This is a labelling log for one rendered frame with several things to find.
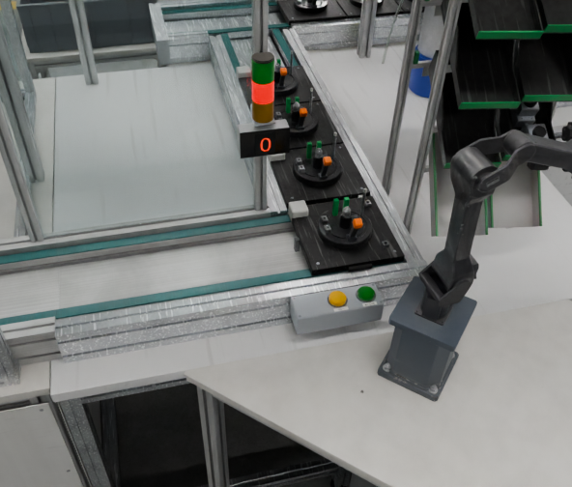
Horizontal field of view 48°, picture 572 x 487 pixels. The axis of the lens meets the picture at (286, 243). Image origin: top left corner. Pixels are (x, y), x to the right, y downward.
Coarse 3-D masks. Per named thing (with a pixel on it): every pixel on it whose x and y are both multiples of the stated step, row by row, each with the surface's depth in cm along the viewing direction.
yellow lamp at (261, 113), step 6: (252, 102) 146; (252, 108) 147; (258, 108) 145; (264, 108) 145; (270, 108) 146; (252, 114) 148; (258, 114) 146; (264, 114) 146; (270, 114) 147; (258, 120) 148; (264, 120) 147; (270, 120) 148
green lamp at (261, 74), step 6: (252, 60) 139; (252, 66) 139; (258, 66) 138; (264, 66) 138; (270, 66) 138; (252, 72) 141; (258, 72) 139; (264, 72) 139; (270, 72) 140; (252, 78) 142; (258, 78) 140; (264, 78) 140; (270, 78) 141; (264, 84) 141
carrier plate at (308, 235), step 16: (320, 208) 171; (352, 208) 172; (368, 208) 172; (304, 224) 166; (384, 224) 167; (304, 240) 162; (320, 240) 162; (384, 240) 163; (304, 256) 160; (320, 256) 158; (336, 256) 158; (352, 256) 158; (368, 256) 159; (384, 256) 159; (400, 256) 159; (320, 272) 156
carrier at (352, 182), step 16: (320, 144) 181; (336, 144) 193; (272, 160) 186; (288, 160) 186; (304, 160) 183; (320, 160) 179; (336, 160) 184; (352, 160) 187; (288, 176) 181; (304, 176) 178; (320, 176) 177; (336, 176) 179; (352, 176) 182; (288, 192) 176; (304, 192) 176; (320, 192) 176; (336, 192) 176; (352, 192) 176; (368, 192) 177
